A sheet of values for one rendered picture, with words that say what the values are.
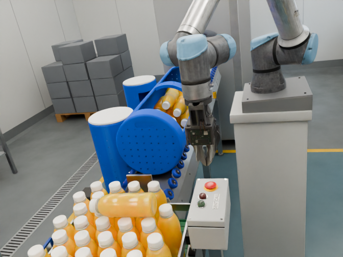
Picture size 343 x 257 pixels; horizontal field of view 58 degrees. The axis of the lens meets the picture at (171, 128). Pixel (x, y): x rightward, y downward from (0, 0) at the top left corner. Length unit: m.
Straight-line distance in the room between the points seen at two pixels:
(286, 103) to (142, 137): 0.59
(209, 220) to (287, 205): 0.77
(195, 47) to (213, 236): 0.49
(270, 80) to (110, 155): 1.02
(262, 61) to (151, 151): 0.59
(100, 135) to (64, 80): 3.36
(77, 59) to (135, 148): 3.70
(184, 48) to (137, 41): 5.93
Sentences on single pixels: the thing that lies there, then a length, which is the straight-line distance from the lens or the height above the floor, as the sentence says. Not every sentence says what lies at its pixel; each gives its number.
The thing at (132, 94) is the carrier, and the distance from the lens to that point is 2.58.
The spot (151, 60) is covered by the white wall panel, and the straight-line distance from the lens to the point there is 6.65.
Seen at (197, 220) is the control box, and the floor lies 1.10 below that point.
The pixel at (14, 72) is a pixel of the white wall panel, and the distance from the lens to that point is 5.50.
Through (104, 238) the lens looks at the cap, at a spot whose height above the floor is 1.09.
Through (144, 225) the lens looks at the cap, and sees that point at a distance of 0.89.
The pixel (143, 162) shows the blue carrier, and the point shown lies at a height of 1.02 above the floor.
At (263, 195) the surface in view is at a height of 0.73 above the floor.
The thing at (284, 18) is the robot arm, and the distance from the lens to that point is 1.21.
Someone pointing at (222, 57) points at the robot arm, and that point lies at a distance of 0.83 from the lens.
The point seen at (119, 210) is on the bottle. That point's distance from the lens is 0.90.
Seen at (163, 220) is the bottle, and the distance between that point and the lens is 0.93.
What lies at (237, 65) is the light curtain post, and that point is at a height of 1.09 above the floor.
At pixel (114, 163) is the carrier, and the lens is 1.92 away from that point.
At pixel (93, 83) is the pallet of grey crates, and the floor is 0.60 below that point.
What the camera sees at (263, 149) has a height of 0.98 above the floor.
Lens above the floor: 1.65
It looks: 23 degrees down
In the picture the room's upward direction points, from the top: 9 degrees counter-clockwise
